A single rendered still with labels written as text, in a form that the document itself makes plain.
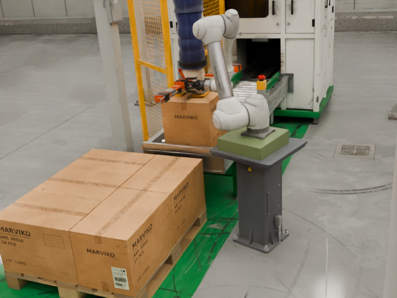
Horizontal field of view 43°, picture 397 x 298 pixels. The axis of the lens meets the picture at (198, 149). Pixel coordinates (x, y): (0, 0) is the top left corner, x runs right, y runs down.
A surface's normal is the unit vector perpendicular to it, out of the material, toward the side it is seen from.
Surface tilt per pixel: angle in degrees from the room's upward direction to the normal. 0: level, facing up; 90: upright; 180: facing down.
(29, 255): 90
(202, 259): 0
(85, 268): 90
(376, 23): 90
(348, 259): 0
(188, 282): 0
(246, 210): 90
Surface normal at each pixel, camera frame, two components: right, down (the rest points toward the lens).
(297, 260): -0.07, -0.93
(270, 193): 0.76, 0.19
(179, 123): -0.33, 0.37
